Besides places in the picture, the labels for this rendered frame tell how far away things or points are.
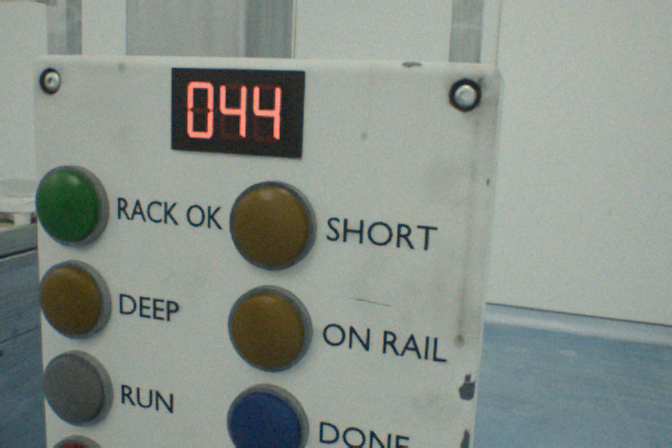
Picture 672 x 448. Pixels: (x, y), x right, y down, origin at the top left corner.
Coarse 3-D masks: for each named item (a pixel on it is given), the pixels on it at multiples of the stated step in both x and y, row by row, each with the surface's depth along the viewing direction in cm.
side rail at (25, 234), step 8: (32, 224) 112; (0, 232) 105; (8, 232) 107; (16, 232) 108; (24, 232) 110; (32, 232) 112; (0, 240) 105; (8, 240) 107; (16, 240) 109; (24, 240) 110; (32, 240) 112; (0, 248) 105; (8, 248) 107
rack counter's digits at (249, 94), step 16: (192, 80) 22; (208, 80) 22; (192, 96) 22; (208, 96) 22; (224, 96) 22; (240, 96) 22; (256, 96) 22; (272, 96) 21; (192, 112) 22; (208, 112) 22; (224, 112) 22; (240, 112) 22; (256, 112) 22; (272, 112) 21; (192, 128) 22; (208, 128) 22; (224, 128) 22; (240, 128) 22; (256, 128) 22; (272, 128) 22
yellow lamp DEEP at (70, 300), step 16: (64, 272) 24; (80, 272) 24; (48, 288) 25; (64, 288) 24; (80, 288) 24; (96, 288) 24; (48, 304) 25; (64, 304) 24; (80, 304) 24; (96, 304) 24; (48, 320) 25; (64, 320) 25; (80, 320) 24; (96, 320) 24
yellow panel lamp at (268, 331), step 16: (240, 304) 23; (256, 304) 22; (272, 304) 22; (288, 304) 22; (240, 320) 22; (256, 320) 22; (272, 320) 22; (288, 320) 22; (240, 336) 22; (256, 336) 22; (272, 336) 22; (288, 336) 22; (304, 336) 22; (240, 352) 23; (256, 352) 22; (272, 352) 22; (288, 352) 22
